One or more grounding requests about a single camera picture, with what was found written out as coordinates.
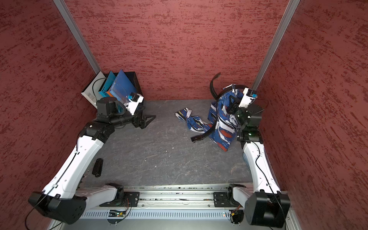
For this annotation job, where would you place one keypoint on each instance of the small black object on table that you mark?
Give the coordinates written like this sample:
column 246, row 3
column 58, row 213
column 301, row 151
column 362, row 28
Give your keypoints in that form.
column 98, row 166

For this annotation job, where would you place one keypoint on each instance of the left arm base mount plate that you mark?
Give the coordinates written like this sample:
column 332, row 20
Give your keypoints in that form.
column 129, row 199

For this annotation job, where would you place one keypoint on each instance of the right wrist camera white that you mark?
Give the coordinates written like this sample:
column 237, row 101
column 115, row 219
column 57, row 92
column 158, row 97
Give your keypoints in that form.
column 249, row 96

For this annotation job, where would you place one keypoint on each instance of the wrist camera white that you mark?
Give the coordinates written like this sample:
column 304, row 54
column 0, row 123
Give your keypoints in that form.
column 249, row 96
column 133, row 101

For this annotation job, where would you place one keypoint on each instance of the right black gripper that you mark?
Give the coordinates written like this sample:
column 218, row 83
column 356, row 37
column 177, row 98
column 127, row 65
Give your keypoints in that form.
column 231, row 109

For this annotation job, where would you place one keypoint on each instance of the corner aluminium profile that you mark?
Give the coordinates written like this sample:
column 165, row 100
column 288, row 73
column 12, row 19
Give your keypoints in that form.
column 68, row 18
column 281, row 29

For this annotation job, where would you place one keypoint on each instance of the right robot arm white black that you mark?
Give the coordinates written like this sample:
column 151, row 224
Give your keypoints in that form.
column 266, row 206

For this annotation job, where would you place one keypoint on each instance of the right corner aluminium profile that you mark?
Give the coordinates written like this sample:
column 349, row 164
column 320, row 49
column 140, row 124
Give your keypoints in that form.
column 281, row 29

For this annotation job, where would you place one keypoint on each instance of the black file box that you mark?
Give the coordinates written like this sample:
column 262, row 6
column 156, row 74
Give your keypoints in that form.
column 133, row 79

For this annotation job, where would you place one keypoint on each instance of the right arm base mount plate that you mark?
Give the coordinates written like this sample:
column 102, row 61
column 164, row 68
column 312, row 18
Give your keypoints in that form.
column 225, row 200

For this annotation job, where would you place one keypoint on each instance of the left corner aluminium profile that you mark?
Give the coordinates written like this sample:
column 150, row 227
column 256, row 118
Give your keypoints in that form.
column 68, row 18

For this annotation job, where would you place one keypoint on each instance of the teal folder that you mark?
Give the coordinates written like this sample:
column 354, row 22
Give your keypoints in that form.
column 104, row 90

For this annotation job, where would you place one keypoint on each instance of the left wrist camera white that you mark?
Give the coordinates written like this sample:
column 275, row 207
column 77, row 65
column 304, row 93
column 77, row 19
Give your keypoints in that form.
column 133, row 101

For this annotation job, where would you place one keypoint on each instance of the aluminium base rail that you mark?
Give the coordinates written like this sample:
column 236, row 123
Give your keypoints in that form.
column 178, row 198

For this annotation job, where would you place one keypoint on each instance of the blue patterned trousers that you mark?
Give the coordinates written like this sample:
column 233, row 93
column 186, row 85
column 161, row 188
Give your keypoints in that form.
column 221, row 120

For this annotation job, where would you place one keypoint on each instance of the black leather belt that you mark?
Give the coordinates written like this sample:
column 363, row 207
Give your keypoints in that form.
column 211, row 129

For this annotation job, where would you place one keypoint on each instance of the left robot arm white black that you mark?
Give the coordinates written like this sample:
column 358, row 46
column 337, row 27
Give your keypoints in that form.
column 111, row 114

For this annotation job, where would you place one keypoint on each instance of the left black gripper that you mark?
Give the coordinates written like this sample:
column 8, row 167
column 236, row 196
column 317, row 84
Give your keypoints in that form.
column 143, row 124

